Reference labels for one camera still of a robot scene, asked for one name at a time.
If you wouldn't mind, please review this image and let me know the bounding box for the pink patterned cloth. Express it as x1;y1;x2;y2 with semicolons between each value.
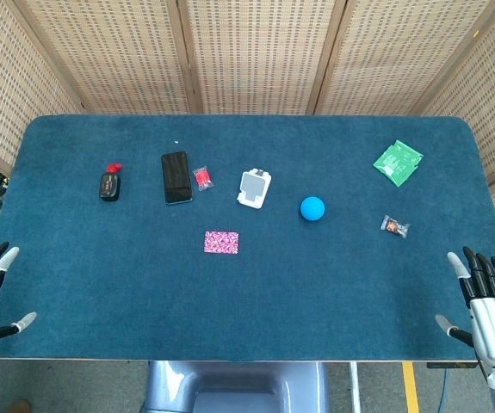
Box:
203;231;240;255

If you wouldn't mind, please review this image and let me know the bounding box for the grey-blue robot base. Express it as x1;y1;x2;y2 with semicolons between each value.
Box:
143;360;330;413

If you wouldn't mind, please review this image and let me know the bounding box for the blue ball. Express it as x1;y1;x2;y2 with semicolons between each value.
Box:
300;195;326;222

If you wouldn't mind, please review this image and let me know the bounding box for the black smartphone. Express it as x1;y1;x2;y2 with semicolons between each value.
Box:
160;151;195;207

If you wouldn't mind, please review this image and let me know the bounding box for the black device under table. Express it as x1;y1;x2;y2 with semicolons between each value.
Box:
426;361;479;370

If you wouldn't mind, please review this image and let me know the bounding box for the small clear candy wrapper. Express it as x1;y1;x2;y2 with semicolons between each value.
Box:
380;214;411;239

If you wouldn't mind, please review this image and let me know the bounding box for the green foil packet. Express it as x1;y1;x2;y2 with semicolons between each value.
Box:
372;139;424;188

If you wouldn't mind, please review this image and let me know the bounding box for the woven screen panel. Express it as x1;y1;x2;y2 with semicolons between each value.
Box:
0;0;84;176
310;0;495;116
418;0;495;263
176;0;348;115
14;0;201;115

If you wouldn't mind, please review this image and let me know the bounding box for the blue table cloth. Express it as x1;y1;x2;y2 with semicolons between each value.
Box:
0;114;495;361

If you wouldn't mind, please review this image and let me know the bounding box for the red candy packet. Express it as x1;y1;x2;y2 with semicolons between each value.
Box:
192;167;214;193

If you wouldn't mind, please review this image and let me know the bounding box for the white phone stand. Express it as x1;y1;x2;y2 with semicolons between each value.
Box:
236;168;272;211

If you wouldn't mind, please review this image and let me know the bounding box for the blue cable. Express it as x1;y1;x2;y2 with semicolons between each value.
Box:
438;368;451;413

